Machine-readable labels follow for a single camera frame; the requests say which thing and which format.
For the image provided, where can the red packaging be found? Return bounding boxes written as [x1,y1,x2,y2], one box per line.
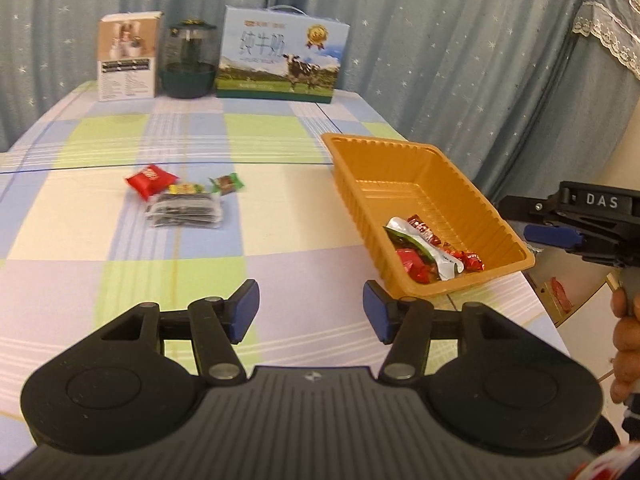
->
[550,276,576,311]

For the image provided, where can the silver green snack packet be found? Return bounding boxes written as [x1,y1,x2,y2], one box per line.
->
[383,216,466,281]

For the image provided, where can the orange plastic tray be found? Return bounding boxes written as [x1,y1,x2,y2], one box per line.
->
[320,132,536,300]

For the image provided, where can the red candy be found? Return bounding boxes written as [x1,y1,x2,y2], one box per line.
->
[407,215,443,246]
[447,247,486,273]

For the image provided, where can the blue star curtain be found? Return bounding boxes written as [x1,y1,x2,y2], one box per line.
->
[0,0,601,203]

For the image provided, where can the person's right hand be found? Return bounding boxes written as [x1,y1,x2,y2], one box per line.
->
[610,287,640,403]

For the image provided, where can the red white clothing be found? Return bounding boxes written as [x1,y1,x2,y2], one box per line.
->
[570,442,640,480]

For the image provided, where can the red snack packet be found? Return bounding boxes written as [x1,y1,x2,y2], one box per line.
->
[395,247,441,285]
[125,164,180,200]

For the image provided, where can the lace-trimmed blue cloth cover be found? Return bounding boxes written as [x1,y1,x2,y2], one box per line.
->
[570,0,640,196]

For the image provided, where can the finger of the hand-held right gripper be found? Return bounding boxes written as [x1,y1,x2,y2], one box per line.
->
[523,225,586,252]
[495,195,557,225]

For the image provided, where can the green brown candy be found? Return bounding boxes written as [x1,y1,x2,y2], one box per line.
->
[209,172,247,196]

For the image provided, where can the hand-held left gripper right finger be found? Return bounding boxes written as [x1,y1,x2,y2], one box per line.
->
[363,280,523,386]

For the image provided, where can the white product box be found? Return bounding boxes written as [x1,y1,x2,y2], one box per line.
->
[96,10,166,103]

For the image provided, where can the dark glass jar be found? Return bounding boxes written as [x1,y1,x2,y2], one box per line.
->
[159,19,219,99]

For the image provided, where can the blue milk carton box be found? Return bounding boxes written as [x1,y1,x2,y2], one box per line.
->
[215,6,351,104]

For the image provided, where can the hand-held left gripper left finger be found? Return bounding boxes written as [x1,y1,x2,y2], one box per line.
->
[100,279,261,386]

